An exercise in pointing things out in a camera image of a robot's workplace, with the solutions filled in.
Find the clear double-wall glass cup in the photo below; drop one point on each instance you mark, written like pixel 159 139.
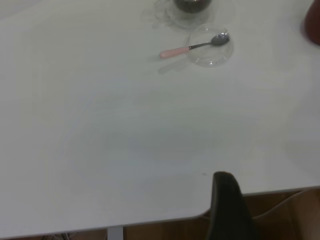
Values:
pixel 192 19

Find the red ceramic mug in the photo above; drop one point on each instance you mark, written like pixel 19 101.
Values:
pixel 313 25

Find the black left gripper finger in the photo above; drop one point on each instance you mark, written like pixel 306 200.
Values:
pixel 227 212

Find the white table leg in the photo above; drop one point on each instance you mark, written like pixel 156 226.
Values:
pixel 115 233

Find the clear glass saucer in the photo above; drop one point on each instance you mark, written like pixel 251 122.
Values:
pixel 212 61

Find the brown cardboard box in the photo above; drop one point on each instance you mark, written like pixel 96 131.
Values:
pixel 295 217

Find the dark coffee beans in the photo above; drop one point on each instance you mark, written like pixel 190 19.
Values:
pixel 192 5

